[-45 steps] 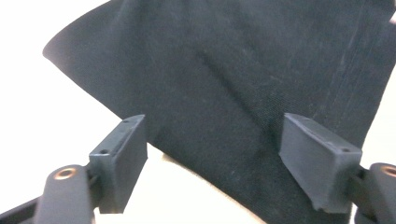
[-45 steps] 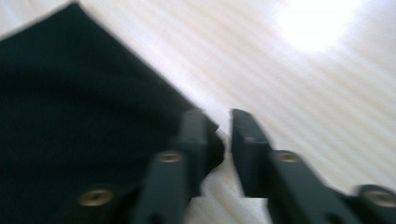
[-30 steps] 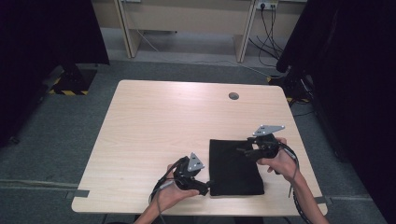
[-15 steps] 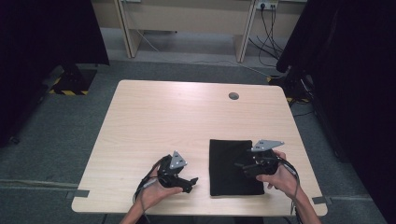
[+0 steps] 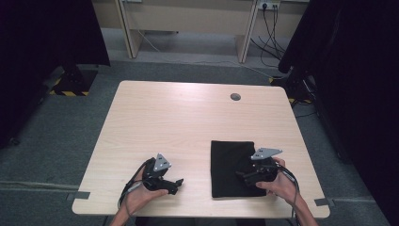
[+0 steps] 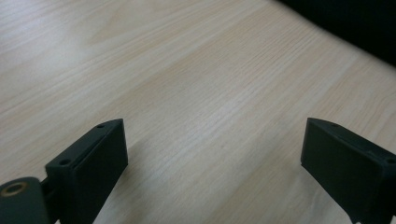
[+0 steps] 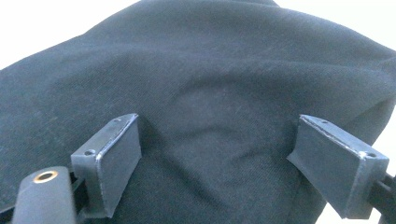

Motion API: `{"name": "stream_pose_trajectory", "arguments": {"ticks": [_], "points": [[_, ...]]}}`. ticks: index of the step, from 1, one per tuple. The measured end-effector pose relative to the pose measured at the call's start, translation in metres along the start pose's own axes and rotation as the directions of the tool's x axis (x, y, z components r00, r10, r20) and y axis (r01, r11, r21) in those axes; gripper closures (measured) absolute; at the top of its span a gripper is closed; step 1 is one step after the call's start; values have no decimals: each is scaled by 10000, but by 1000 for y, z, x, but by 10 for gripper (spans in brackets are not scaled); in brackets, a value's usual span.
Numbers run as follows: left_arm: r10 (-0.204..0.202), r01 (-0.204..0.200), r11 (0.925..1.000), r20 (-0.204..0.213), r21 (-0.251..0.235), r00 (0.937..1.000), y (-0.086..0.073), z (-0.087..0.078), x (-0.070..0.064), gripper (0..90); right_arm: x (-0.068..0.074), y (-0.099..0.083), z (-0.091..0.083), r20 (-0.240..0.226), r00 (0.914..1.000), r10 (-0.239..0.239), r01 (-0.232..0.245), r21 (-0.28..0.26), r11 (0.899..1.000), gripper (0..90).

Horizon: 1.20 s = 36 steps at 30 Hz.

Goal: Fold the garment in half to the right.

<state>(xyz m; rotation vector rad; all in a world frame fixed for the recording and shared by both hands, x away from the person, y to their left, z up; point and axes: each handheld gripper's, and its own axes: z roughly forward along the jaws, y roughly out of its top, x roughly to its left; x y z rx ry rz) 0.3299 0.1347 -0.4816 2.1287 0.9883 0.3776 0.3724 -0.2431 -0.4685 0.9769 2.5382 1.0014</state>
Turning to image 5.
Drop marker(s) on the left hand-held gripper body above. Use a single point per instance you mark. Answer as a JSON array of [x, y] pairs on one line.
[[155, 179]]

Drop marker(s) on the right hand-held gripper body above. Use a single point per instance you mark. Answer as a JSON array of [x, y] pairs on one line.
[[266, 171]]

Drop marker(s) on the black cloth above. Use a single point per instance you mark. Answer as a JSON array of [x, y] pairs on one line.
[[226, 169]]

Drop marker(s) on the person's right hand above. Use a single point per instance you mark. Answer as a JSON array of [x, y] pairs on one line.
[[284, 185]]

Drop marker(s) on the person's left hand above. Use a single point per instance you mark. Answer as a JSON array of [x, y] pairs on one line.
[[139, 196]]

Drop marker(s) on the grey floor tape strip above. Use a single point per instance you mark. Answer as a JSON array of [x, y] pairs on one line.
[[78, 195], [323, 202]]

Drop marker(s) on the grey round table grommet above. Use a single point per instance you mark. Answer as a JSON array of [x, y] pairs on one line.
[[235, 96]]

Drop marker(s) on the stand base with striped tape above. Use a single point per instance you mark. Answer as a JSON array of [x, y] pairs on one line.
[[75, 83], [298, 88]]

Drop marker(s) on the black curtain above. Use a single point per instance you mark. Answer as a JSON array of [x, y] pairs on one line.
[[37, 47], [357, 78]]

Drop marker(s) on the white wall socket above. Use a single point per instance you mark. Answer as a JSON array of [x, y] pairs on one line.
[[268, 4]]

